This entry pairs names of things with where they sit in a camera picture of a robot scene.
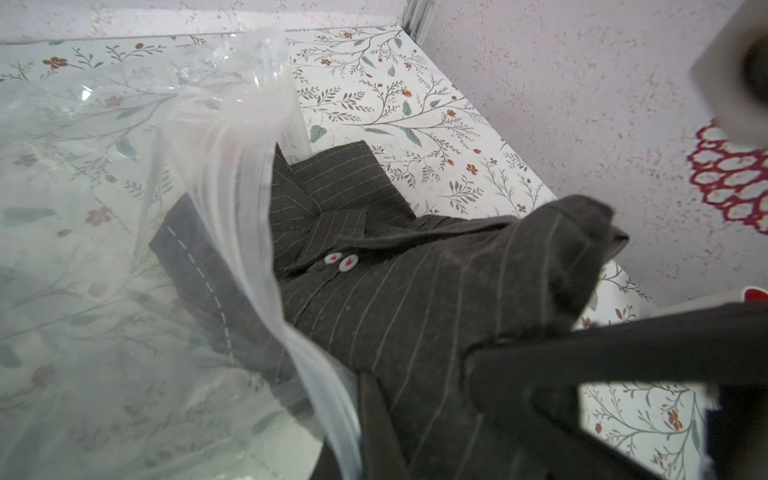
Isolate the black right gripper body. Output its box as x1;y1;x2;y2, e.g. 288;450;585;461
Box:
705;385;767;480

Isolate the dark grey striped shirt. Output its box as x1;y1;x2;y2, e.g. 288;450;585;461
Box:
148;139;631;480

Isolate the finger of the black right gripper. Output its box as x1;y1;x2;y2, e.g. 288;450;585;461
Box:
464;299;768;480

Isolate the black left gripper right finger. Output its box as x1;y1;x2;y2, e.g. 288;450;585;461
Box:
358;372;410;480

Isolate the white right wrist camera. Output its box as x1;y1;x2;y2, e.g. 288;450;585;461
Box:
690;1;767;149

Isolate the red and white mug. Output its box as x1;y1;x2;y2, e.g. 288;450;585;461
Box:
650;286;767;318

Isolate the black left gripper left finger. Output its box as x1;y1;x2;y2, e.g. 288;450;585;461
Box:
310;442;343;480

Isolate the clear plastic vacuum bag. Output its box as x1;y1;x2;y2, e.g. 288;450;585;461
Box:
1;28;363;479

